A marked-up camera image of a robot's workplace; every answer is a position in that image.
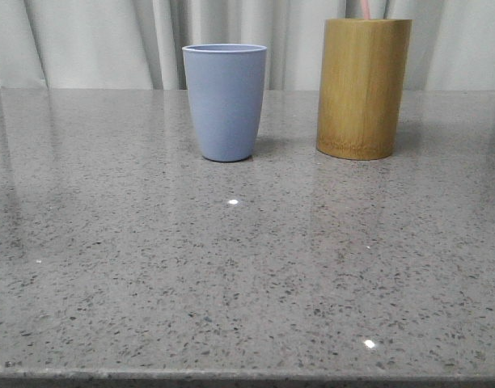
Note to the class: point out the blue plastic cup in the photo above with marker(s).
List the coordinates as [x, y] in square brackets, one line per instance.
[225, 92]

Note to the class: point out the bamboo wooden holder cup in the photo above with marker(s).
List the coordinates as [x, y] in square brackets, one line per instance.
[361, 87]

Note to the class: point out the grey curtain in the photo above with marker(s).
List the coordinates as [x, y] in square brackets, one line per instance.
[138, 44]

